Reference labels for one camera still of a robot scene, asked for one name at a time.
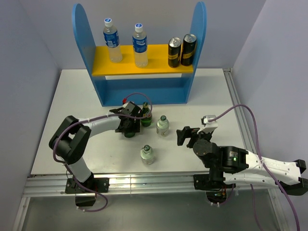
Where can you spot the clear glass bottle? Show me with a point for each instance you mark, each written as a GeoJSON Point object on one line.
{"type": "Point", "coordinates": [162, 126]}
{"type": "Point", "coordinates": [147, 155]}

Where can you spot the black can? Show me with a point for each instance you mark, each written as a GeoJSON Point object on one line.
{"type": "Point", "coordinates": [174, 50]}
{"type": "Point", "coordinates": [188, 49]}

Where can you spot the aluminium front rail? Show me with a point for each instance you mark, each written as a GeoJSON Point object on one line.
{"type": "Point", "coordinates": [119, 184]}

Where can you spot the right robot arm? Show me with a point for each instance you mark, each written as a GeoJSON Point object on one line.
{"type": "Point", "coordinates": [230, 165]}

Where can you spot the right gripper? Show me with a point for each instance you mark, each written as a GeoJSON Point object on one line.
{"type": "Point", "coordinates": [189, 132]}

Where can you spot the black can left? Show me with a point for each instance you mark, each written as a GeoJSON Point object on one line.
{"type": "Point", "coordinates": [174, 50]}

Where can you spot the Pocari Sweat bottle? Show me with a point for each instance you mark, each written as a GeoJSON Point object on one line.
{"type": "Point", "coordinates": [139, 41]}
{"type": "Point", "coordinates": [111, 37]}

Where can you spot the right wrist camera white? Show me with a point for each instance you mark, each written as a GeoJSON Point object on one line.
{"type": "Point", "coordinates": [209, 127]}

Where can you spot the clear glass bottle front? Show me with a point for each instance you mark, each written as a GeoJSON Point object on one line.
{"type": "Point", "coordinates": [147, 155]}

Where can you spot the aluminium side rail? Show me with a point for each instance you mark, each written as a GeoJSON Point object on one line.
{"type": "Point", "coordinates": [239, 112]}

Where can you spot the blue and yellow shelf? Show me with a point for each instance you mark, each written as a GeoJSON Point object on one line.
{"type": "Point", "coordinates": [163, 72]}

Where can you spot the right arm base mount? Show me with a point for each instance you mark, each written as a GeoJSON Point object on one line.
{"type": "Point", "coordinates": [217, 193]}

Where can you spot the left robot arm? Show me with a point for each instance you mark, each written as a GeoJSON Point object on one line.
{"type": "Point", "coordinates": [71, 138]}

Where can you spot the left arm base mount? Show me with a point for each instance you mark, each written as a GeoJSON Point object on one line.
{"type": "Point", "coordinates": [99, 185]}

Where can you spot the green glass bottle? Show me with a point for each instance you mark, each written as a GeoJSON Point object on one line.
{"type": "Point", "coordinates": [147, 114]}
{"type": "Point", "coordinates": [129, 133]}

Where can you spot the clear glass bottle rear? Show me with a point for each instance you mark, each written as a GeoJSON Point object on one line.
{"type": "Point", "coordinates": [162, 126]}

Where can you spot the black can right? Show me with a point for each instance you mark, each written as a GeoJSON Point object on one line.
{"type": "Point", "coordinates": [188, 49]}

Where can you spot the green glass bottle front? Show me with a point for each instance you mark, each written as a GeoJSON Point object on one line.
{"type": "Point", "coordinates": [129, 133]}

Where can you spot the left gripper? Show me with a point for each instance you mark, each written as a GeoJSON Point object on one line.
{"type": "Point", "coordinates": [134, 127]}

